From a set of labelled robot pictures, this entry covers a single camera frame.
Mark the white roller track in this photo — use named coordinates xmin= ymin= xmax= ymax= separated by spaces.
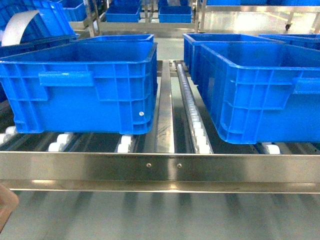
xmin=175 ymin=61 xmax=214 ymax=155

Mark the rear left blue bin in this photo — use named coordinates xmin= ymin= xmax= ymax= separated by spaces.
xmin=78 ymin=34 xmax=154 ymax=43

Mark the rear right blue bin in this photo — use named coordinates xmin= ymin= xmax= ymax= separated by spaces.
xmin=183 ymin=33 xmax=284 ymax=75

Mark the front left blue bin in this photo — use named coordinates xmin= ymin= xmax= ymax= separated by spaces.
xmin=0 ymin=41 xmax=158 ymax=135

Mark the front right blue bin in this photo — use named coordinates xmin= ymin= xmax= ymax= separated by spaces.
xmin=196 ymin=42 xmax=320 ymax=144

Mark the far blue bin right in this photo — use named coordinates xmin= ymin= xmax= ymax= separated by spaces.
xmin=158 ymin=6 xmax=193 ymax=23

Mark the tilted blue bin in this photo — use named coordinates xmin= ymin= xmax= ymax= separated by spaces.
xmin=0 ymin=0 xmax=79 ymax=57

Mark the steel roller shelf frame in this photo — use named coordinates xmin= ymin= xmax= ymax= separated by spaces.
xmin=0 ymin=60 xmax=320 ymax=194

